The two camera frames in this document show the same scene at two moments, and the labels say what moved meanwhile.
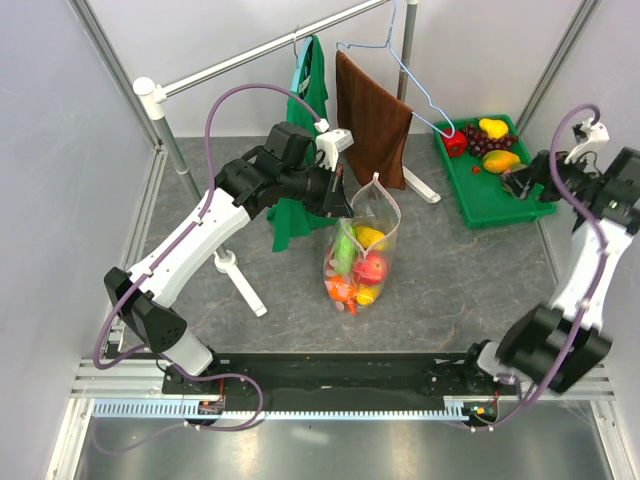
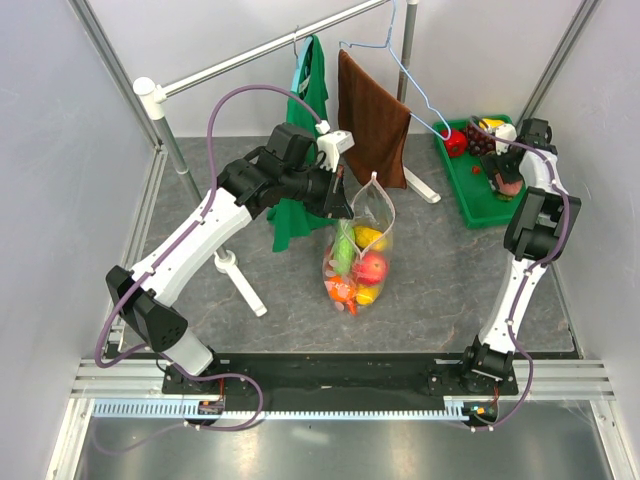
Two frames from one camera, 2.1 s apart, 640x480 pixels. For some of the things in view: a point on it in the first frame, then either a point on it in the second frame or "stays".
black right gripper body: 543,169 → 493,162
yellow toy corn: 366,294 stays
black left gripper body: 321,185 stays
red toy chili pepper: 353,306 stays
